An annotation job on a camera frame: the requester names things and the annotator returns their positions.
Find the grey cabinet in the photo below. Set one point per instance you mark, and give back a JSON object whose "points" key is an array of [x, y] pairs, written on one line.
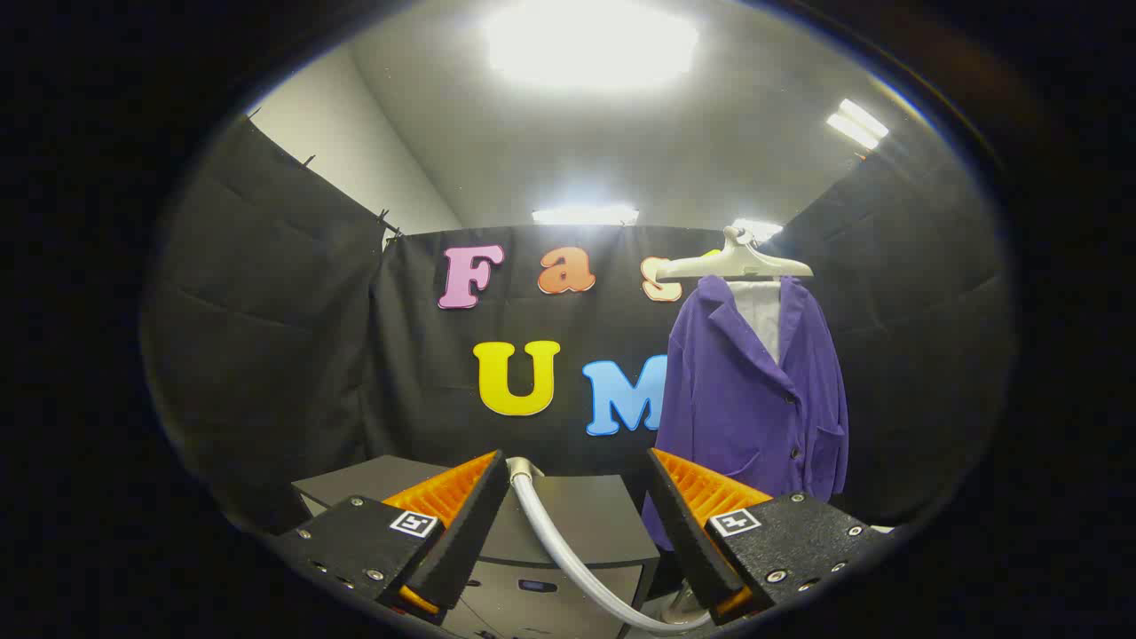
{"points": [[586, 519]]}

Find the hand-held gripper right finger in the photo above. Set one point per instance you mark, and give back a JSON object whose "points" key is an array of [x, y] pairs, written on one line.
{"points": [[688, 532]]}

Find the large ceiling light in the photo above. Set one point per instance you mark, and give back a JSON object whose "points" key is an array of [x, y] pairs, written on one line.
{"points": [[590, 40]]}

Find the purple jacket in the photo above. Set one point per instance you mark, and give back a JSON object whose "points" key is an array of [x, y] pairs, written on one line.
{"points": [[737, 408]]}

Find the black backdrop cloth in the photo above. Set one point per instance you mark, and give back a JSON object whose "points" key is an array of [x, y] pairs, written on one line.
{"points": [[417, 355]]}

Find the ceiling light panel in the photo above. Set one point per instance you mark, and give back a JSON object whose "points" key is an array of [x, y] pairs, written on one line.
{"points": [[856, 124], [759, 229], [584, 215]]}

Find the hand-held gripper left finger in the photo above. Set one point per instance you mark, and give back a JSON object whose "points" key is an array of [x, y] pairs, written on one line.
{"points": [[466, 532]]}

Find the plain black curtain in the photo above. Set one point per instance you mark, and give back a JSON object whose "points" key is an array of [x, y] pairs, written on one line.
{"points": [[266, 337], [914, 355]]}

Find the white clothes hanger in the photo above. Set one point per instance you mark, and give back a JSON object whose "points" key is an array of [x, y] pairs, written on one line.
{"points": [[737, 262]]}

